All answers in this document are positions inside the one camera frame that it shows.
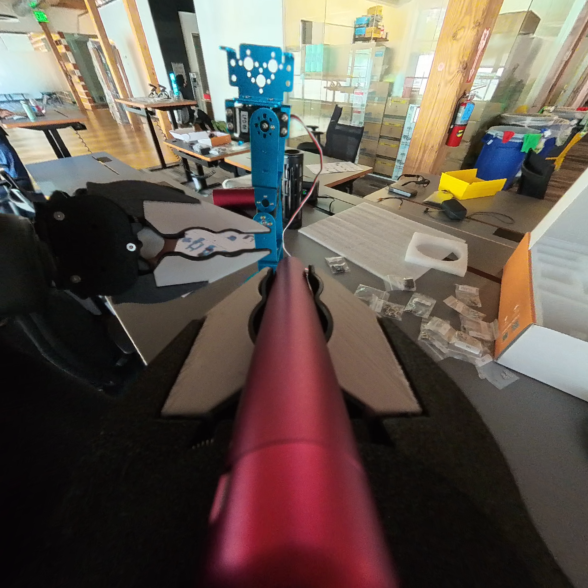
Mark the orange and white cardboard box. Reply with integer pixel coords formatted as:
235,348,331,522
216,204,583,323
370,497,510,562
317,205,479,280
494,170,588,402

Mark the black office chair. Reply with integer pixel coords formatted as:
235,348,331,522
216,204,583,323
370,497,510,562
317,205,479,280
299,105,366,164

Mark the grey trash bin with liner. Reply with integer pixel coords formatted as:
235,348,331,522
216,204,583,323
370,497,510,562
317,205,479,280
501,107,586,159

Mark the blue plastic barrel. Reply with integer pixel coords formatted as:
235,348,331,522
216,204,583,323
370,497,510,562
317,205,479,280
474,126,529,190

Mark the red electric screwdriver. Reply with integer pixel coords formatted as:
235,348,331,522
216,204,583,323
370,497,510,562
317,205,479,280
202,256,401,588

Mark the blue toy robot arm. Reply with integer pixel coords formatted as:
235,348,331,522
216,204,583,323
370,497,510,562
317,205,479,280
220,43,295,277

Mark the red metal tube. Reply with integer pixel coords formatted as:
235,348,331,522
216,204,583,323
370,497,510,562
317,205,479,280
212,187,256,210

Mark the yellow plastic bin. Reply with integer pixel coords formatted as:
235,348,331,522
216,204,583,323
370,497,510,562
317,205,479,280
438,168,509,201

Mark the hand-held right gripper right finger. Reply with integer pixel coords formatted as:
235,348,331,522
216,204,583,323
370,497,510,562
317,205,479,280
306,266,423,417

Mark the grey desk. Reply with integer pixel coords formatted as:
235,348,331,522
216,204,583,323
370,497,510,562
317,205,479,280
363,172,588,258
106,198,588,588
25,153,217,204

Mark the black waste bin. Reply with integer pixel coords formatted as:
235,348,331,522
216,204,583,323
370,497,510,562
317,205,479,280
518,149,557,199

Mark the wooden edged desk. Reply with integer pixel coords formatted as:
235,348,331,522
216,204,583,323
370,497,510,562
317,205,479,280
224,148,374,194

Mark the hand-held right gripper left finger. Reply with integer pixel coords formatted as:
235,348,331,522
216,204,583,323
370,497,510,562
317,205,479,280
162,268,276,417

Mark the black patterned cylinder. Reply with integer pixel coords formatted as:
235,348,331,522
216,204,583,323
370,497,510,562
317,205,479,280
281,148,310,229

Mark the white foam sheet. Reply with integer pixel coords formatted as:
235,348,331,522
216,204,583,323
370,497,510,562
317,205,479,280
299,202,469,282

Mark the red white servo cable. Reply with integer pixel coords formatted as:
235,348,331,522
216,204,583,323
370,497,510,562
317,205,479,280
281,114,321,258

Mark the white foam block with hole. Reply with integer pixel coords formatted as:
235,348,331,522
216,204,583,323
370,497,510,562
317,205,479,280
405,232,469,277

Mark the red fire extinguisher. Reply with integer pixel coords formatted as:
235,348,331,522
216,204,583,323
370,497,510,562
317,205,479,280
446,91,477,148

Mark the small orange white box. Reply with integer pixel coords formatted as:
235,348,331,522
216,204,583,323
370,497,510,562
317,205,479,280
168,127,232,149

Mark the pile of small screw bags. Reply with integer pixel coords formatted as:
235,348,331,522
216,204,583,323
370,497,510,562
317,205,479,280
354,274,521,391

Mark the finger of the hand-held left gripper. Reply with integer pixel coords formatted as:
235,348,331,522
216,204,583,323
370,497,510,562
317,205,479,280
152,248,273,288
142,200,273,239

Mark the wooden standing desk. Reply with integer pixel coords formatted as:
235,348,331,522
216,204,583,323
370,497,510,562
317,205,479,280
115,96,199,172

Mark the white instruction sheet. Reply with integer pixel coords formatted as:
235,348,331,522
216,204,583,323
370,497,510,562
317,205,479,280
178,230,257,258

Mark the wooden support post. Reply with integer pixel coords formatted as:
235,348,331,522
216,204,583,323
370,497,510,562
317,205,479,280
403,0,504,176

